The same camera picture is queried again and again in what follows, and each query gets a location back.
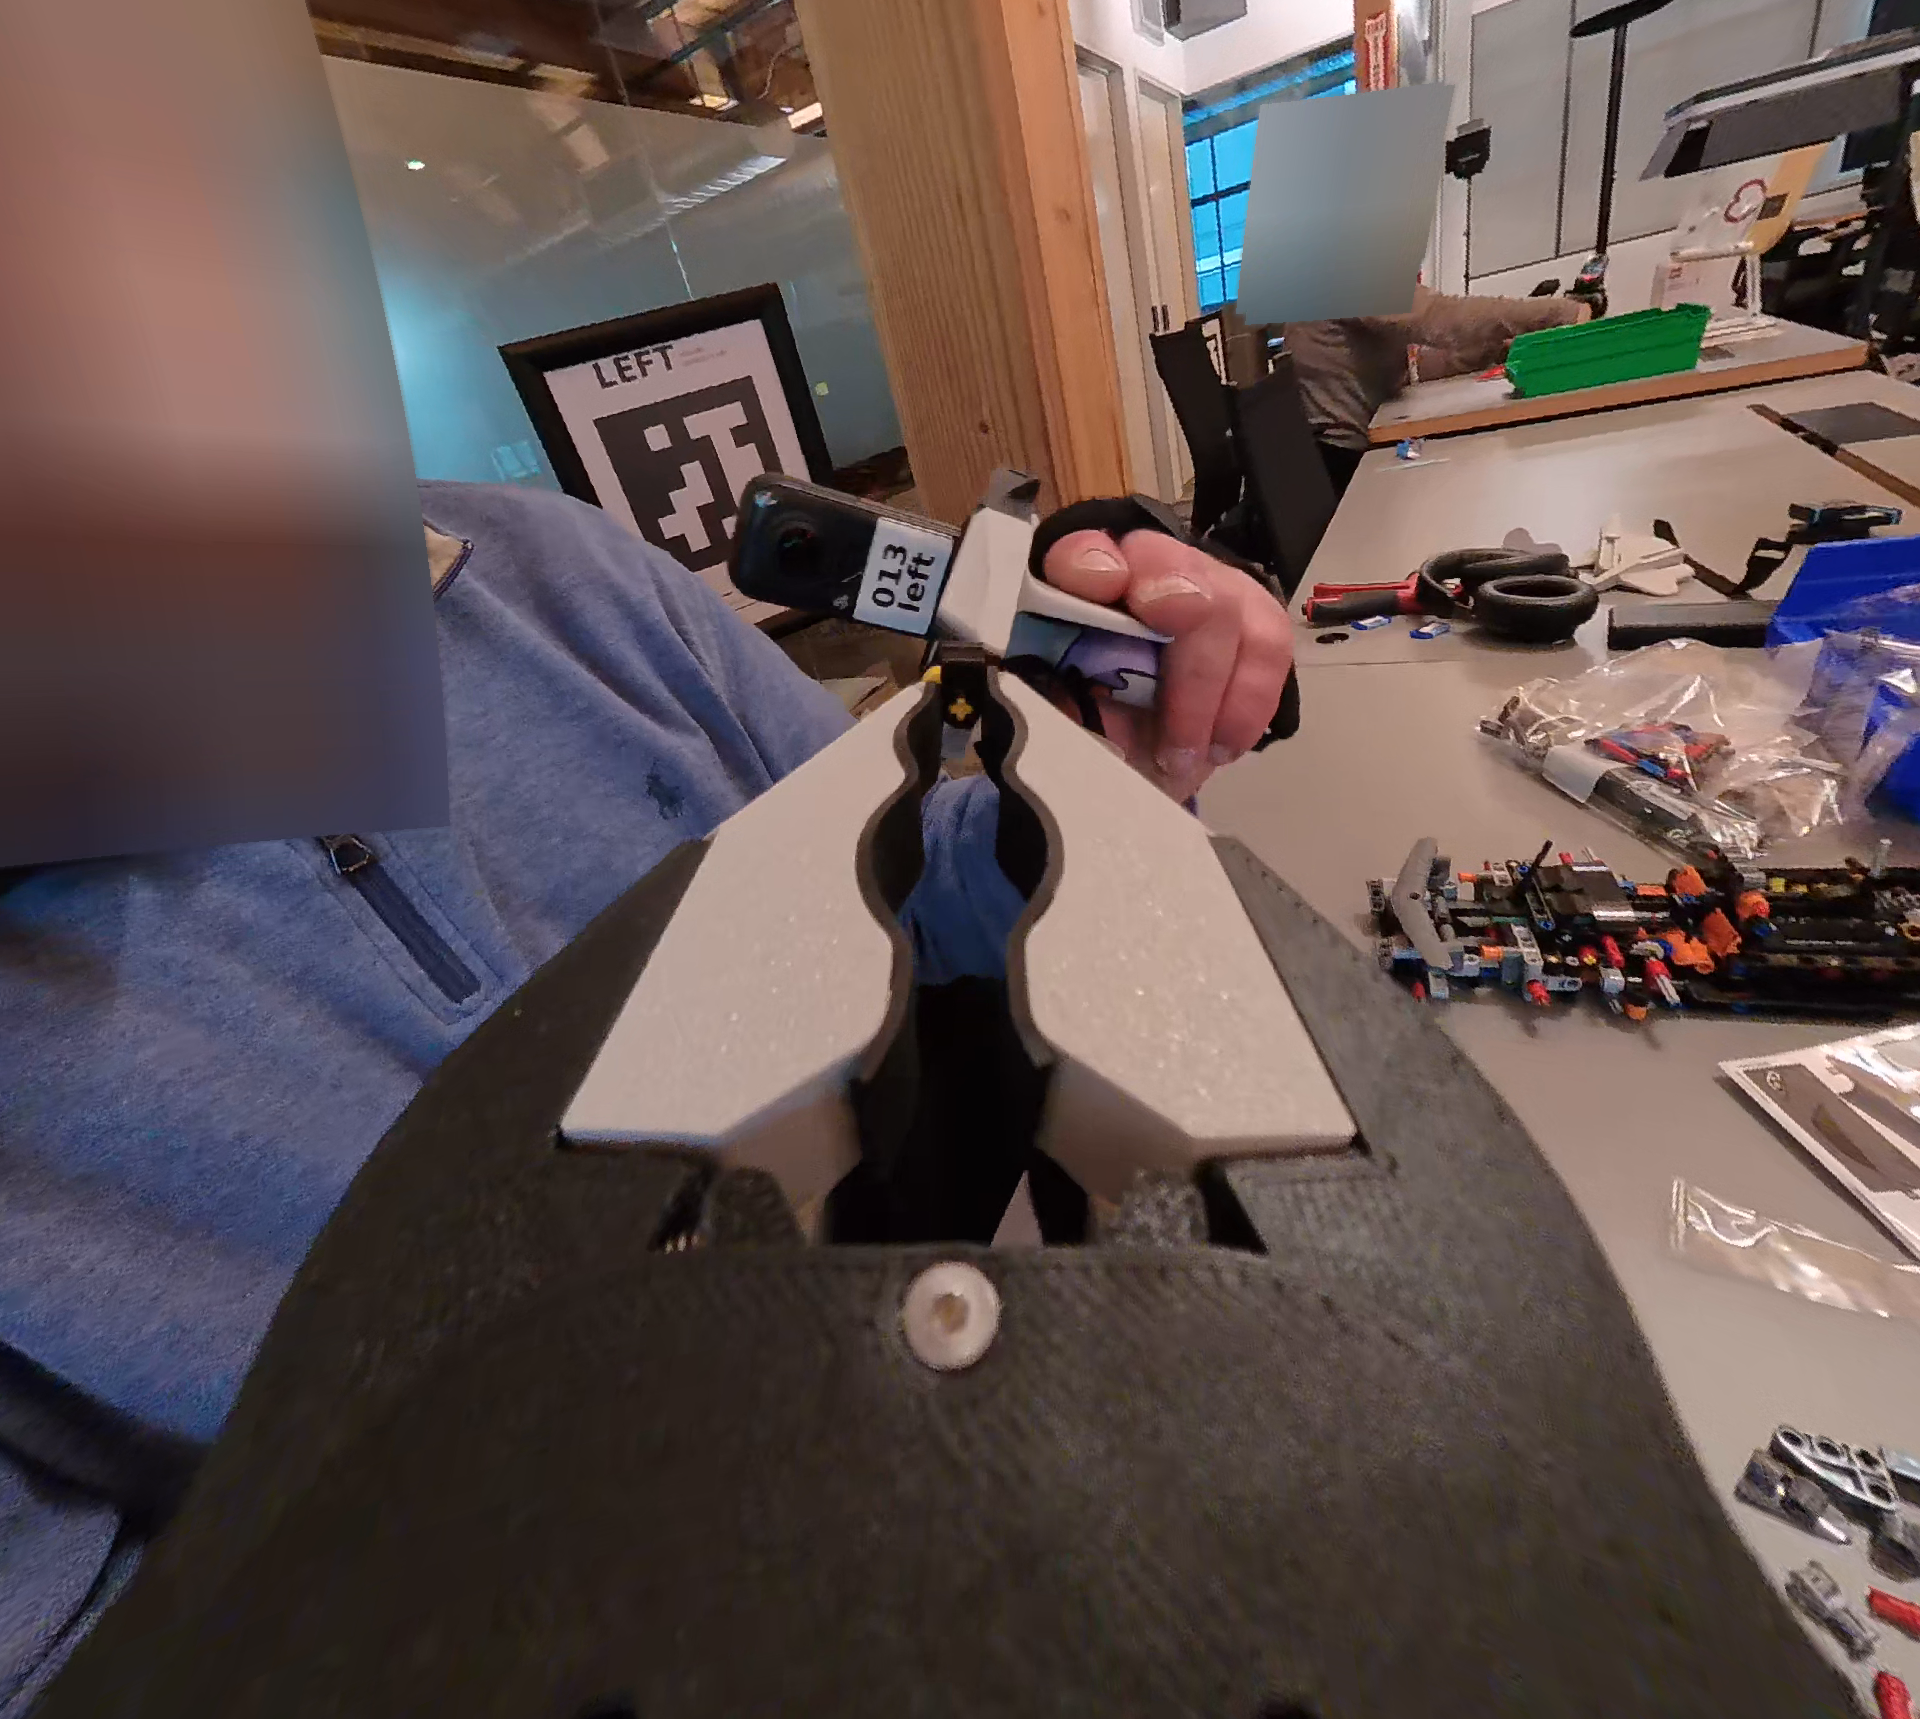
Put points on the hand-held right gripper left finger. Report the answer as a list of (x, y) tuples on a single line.
[(734, 1000)]

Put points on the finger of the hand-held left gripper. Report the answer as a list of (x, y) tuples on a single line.
[(982, 578)]

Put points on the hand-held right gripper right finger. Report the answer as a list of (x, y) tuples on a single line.
[(1185, 1000)]

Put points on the partly built lego car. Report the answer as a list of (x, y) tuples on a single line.
[(1635, 933)]

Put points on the pile of lego pieces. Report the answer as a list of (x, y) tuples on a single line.
[(1832, 1494)]

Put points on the person's left forearm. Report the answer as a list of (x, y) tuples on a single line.
[(961, 879)]

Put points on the clear bag of lego pieces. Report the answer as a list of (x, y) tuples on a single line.
[(1651, 742)]

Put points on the person's left hand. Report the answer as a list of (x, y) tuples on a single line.
[(1215, 654)]

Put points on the black framed marker sign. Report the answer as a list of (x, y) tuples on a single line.
[(677, 428)]

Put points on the black office chair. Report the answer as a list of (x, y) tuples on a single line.
[(1246, 444)]

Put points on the red and black tool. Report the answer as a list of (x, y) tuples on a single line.
[(1356, 601)]

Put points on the wooden building column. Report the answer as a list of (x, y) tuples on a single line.
[(945, 144)]

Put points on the person's torso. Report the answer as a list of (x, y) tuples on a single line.
[(299, 925)]

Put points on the black headphones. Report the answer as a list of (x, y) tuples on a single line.
[(1507, 596)]

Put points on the black rectangular bar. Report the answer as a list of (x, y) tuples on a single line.
[(1686, 624)]

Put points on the white foam glider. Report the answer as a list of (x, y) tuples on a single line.
[(1641, 555)]

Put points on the green plastic bin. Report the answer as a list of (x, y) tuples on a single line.
[(1605, 347)]

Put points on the sticker sheet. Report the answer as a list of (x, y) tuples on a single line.
[(1846, 1120)]

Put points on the blue plastic bin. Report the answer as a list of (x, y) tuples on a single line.
[(1855, 578)]

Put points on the black floor lamp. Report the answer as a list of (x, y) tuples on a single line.
[(1616, 98)]

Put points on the grey desk monitor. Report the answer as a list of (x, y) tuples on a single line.
[(1783, 116)]

